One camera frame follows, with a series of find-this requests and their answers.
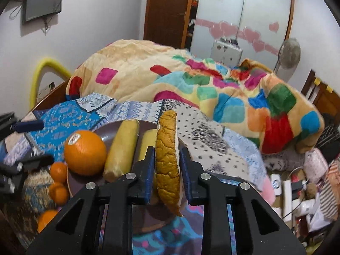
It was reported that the yellow banana piece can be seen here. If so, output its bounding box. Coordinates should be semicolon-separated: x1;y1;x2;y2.
103;119;139;183
138;129;157;161

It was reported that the peeled pomelo segment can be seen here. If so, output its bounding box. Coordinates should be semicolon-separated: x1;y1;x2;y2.
155;110;184;217

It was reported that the small mandarin far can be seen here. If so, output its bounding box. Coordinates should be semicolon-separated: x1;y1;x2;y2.
50;162;67;184

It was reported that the small mandarin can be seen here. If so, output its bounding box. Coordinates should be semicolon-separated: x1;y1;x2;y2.
49;183;70;206
50;162;67;184

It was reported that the large orange near edge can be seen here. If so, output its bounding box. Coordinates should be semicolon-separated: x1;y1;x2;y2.
37;210;58;233

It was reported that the small mandarin near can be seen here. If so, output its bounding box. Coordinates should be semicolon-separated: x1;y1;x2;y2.
49;183;70;206

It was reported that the pink plush toy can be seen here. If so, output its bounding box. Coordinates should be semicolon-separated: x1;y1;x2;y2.
260;176;275;205

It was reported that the large orange with sticker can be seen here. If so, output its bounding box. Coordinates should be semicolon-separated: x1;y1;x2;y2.
64;130;107;176

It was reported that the white power strip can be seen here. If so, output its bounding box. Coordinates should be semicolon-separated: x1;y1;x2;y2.
282;180;293;223

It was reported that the white bottle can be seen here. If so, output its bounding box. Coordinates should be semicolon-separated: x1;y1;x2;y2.
292;199;316;218

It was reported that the yellow foam tube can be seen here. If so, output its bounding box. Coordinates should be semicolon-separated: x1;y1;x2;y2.
29;58;71;109

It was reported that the pink patterned pouch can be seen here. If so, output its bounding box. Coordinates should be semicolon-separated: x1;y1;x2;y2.
303;148;329;184

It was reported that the brown round plate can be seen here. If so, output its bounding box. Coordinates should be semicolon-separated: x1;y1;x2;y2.
66;119;187;234

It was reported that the blue patterned bed sheet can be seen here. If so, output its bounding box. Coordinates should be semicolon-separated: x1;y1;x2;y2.
0;92;266;255

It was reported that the yellow banana piece on plate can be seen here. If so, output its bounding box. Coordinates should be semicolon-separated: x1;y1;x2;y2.
138;129;157;161

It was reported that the black striped bag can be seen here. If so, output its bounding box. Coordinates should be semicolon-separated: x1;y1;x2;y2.
316;125;339;150

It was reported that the colourful patchwork fleece blanket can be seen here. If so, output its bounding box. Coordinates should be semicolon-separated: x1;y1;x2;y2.
66;40;324;154

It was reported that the wooden headboard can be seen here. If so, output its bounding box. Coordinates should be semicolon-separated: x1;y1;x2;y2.
301;69;339;126

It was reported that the standing electric fan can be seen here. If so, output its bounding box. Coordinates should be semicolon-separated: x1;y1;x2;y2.
274;37;301;74

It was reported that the white box appliance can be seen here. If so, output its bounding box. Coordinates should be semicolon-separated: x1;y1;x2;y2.
210;37;243;67

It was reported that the brown wooden door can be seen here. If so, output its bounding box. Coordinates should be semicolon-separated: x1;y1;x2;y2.
143;0;188;48

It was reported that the white sliding wardrobe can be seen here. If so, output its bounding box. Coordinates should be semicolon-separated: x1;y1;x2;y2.
186;0;294;69

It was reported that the small wall monitor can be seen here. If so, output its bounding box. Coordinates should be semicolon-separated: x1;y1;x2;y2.
22;0;62;24

